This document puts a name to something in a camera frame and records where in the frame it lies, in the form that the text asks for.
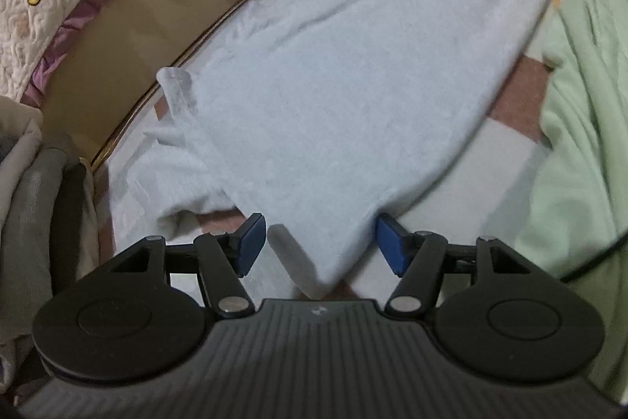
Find light grey cat-face t-shirt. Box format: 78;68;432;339
112;0;548;298

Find checkered pastel floor rug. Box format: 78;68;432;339
95;0;564;301

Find off-white bottom folded garment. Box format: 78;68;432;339
76;159;100;281

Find light green garment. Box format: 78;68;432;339
515;0;627;403

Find black folded garment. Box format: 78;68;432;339
49;164;86;296

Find grey fleece folded garment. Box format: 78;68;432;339
1;134;79;344

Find cream ribbed folded garment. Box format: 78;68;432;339
1;97;42;225

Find beige bed base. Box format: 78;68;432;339
42;0;241;158

